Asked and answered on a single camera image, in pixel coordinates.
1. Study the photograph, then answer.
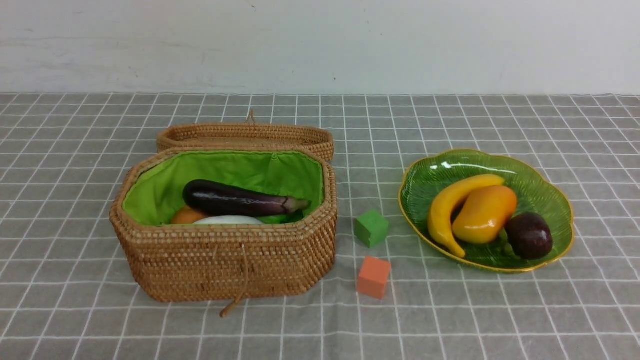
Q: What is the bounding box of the orange foam cube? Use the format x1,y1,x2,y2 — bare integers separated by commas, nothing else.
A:
356,256,392,300

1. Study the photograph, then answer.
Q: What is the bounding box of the green toy bitter gourd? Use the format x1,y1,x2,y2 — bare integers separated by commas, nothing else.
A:
258,210,305,224

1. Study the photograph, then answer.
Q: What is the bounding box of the dark purple mangosteen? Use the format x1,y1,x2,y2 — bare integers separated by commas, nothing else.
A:
499,212,554,261

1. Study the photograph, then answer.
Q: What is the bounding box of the purple toy eggplant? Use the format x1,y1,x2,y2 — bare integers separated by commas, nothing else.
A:
182,179,311,218

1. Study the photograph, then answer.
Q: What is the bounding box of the yellow toy banana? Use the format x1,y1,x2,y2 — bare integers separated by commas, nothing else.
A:
427,174,505,259

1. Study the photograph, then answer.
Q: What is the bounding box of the white toy radish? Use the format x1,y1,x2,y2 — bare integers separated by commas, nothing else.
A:
194,215,264,225

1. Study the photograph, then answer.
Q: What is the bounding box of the orange toy mango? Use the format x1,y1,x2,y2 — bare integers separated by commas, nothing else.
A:
452,186,518,245

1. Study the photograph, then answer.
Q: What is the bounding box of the green foam cube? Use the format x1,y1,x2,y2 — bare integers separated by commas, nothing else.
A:
353,209,390,249

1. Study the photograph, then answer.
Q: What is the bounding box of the woven rattan basket lid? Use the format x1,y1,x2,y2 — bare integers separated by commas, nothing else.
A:
156,111,335,162

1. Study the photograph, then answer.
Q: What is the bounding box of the green glass leaf plate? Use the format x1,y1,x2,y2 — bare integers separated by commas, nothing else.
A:
398,149,575,274

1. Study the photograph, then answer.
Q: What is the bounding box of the grey checked tablecloth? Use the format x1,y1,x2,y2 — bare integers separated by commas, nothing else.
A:
0,93,640,360

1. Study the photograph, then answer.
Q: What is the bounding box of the brown toy potato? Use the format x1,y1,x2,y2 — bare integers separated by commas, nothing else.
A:
170,205,209,224

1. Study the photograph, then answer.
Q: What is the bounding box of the woven rattan basket green lining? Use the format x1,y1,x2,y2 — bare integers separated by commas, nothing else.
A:
109,146,339,319

